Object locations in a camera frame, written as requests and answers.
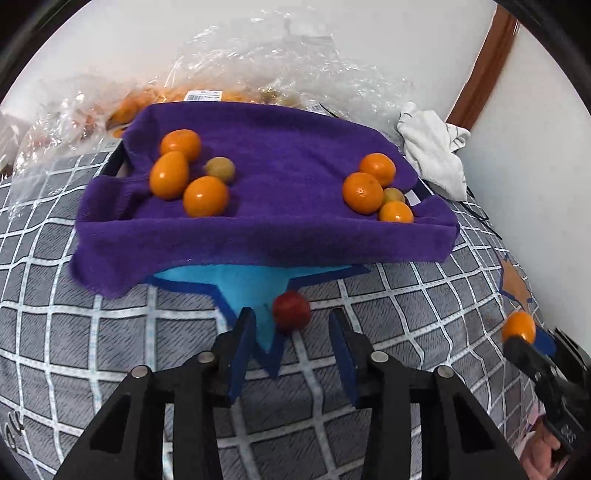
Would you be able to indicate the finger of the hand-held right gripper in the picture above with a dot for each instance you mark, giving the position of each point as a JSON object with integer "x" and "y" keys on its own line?
{"x": 547, "y": 344}
{"x": 526, "y": 357}

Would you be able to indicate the white cloth bag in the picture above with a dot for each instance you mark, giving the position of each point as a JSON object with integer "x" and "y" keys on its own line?
{"x": 436, "y": 147}

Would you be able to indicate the red apple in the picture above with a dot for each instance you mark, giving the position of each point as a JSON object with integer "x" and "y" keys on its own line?
{"x": 291, "y": 311}

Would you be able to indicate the person's right hand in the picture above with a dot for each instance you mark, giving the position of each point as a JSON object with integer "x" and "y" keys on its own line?
{"x": 542, "y": 454}

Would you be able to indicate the yellow citrus fruit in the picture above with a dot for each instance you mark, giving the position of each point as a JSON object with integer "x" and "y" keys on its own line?
{"x": 220, "y": 169}

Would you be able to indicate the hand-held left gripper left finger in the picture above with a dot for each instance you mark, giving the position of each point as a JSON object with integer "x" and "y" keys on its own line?
{"x": 242, "y": 355}

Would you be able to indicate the small orange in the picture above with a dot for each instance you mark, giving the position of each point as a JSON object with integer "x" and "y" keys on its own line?
{"x": 395, "y": 194}

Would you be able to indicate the small clear plastic bag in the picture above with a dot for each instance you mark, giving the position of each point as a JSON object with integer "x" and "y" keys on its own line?
{"x": 69, "y": 120}

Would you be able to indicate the purple towel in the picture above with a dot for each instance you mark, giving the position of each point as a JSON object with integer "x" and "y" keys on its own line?
{"x": 286, "y": 221}

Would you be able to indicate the brown wooden door frame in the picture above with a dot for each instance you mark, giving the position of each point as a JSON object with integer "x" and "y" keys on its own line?
{"x": 485, "y": 64}

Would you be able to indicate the white label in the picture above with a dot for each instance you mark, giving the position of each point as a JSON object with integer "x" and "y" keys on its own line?
{"x": 203, "y": 95}

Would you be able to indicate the pile of bagged oranges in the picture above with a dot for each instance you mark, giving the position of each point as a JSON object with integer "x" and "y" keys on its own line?
{"x": 152, "y": 97}

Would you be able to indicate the large clear plastic bag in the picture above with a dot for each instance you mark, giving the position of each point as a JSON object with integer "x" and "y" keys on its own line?
{"x": 300, "y": 60}

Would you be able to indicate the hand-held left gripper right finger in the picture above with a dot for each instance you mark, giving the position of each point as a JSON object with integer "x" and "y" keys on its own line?
{"x": 344, "y": 360}

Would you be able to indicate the grey plaid bedspread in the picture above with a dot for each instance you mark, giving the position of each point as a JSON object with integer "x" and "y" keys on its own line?
{"x": 115, "y": 332}

